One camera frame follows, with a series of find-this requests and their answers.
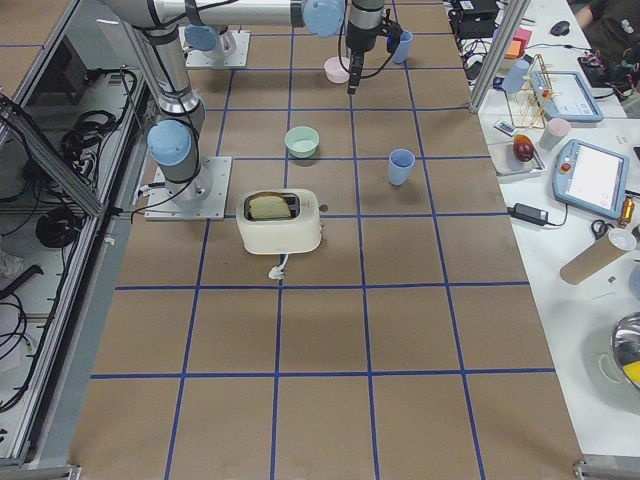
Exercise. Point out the orange sticky notes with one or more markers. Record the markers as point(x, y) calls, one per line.
point(518, 44)

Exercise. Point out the far teach pendant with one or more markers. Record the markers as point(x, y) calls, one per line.
point(565, 95)

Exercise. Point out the cream toaster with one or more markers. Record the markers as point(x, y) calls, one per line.
point(301, 233)

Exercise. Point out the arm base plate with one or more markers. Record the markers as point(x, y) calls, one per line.
point(205, 198)
point(237, 60)

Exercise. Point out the black computer mouse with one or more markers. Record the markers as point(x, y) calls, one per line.
point(561, 28)

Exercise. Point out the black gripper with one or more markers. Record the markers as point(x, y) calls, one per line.
point(357, 41)

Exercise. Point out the black power adapter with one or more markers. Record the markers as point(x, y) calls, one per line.
point(528, 214)

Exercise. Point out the aluminium frame post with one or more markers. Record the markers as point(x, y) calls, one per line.
point(512, 16)

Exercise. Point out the blue cup on rack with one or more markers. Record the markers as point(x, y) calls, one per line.
point(515, 77)

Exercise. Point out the blue cup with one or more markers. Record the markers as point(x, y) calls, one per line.
point(400, 165)
point(515, 77)
point(402, 51)

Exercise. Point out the bread slice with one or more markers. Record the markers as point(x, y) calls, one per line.
point(268, 206)

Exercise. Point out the near teach pendant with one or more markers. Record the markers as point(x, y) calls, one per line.
point(591, 178)

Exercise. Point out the teach pendant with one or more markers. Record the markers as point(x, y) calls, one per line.
point(591, 178)
point(565, 95)

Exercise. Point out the steel mixing bowl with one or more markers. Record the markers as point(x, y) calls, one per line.
point(625, 349)

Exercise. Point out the red apple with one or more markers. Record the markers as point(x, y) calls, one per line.
point(523, 148)

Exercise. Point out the gold wire cup rack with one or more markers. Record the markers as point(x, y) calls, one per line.
point(527, 106)

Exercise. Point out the metal tray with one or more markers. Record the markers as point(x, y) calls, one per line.
point(508, 167)

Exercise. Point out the small remote control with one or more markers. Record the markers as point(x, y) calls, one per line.
point(505, 127)

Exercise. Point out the grey cup on table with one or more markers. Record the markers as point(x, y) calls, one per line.
point(555, 130)

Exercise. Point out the green bowl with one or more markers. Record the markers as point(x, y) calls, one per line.
point(302, 141)

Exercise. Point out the pink bowl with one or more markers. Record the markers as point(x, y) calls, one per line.
point(337, 69)

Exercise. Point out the cardboard tube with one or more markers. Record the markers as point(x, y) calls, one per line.
point(600, 254)

